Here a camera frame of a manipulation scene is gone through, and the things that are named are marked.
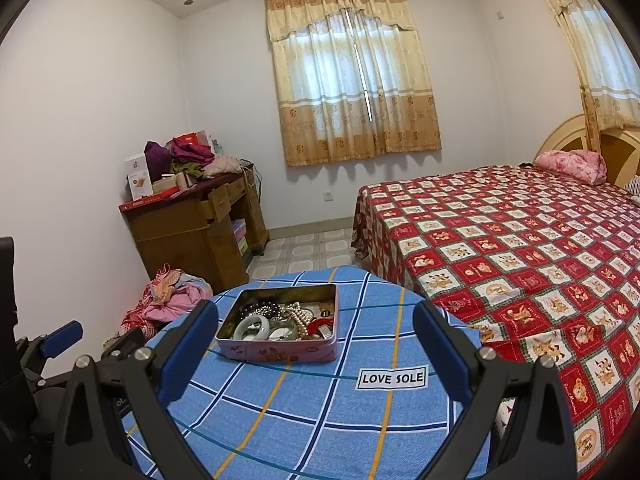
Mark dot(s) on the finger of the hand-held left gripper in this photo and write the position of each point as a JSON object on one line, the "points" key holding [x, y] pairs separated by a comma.
{"points": [[62, 340], [127, 342]]}

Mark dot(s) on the small beige box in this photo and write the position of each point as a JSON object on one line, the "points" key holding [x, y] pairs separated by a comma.
{"points": [[170, 182]]}

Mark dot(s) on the clear plastic drawer box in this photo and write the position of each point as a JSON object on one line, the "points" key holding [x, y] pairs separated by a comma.
{"points": [[239, 240]]}

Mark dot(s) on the dark green bangle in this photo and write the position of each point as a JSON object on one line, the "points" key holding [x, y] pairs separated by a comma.
{"points": [[280, 335]]}

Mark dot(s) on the pink metal tin box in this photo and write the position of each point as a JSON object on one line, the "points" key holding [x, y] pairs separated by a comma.
{"points": [[280, 352]]}

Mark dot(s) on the pink floral pillow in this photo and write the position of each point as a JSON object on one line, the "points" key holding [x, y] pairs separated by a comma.
{"points": [[570, 164]]}

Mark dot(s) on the purple cloth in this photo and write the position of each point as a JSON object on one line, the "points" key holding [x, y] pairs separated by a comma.
{"points": [[157, 160]]}

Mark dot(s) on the cream wooden headboard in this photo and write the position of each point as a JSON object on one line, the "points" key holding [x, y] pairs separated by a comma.
{"points": [[565, 132]]}

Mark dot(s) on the olive green cloth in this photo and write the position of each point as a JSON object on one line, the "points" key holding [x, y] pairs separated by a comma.
{"points": [[187, 169]]}

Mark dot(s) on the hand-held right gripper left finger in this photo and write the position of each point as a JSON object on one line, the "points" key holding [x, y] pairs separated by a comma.
{"points": [[185, 355]]}

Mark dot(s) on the brown wooden desk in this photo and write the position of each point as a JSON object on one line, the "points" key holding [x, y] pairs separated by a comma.
{"points": [[180, 230]]}

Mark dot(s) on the flat red box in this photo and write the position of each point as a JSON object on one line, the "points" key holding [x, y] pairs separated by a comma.
{"points": [[147, 200]]}

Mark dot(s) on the blue plaid cloth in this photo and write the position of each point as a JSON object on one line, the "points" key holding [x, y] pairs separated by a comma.
{"points": [[300, 410]]}

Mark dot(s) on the pale jade bangle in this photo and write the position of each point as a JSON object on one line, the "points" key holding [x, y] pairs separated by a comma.
{"points": [[241, 329]]}

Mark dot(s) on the striped cloth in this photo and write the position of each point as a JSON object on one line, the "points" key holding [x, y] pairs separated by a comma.
{"points": [[634, 184]]}

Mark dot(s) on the white cardboard box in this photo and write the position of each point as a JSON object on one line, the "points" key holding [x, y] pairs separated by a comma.
{"points": [[139, 177]]}

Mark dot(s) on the pile of clothes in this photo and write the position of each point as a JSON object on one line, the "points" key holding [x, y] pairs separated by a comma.
{"points": [[170, 302]]}

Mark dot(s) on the narrow beige floral curtain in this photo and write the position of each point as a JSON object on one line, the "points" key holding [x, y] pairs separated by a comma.
{"points": [[600, 60]]}

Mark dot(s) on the red and white box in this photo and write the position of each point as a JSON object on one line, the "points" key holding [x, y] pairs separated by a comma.
{"points": [[200, 137]]}

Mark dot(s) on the bed with red patterned cover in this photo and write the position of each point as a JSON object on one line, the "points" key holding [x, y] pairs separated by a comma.
{"points": [[500, 260]]}

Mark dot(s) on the pink quilted jacket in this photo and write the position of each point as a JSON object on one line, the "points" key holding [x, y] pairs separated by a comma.
{"points": [[222, 165]]}

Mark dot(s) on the red bangle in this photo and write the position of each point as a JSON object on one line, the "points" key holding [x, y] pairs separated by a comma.
{"points": [[312, 327]]}

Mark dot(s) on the wide beige floral curtain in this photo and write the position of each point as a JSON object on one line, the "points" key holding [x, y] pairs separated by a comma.
{"points": [[350, 110]]}

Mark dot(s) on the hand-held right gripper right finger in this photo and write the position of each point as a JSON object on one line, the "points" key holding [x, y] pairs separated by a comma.
{"points": [[442, 355]]}

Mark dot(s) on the magenta clothes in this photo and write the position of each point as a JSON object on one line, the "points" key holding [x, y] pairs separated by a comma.
{"points": [[192, 151]]}

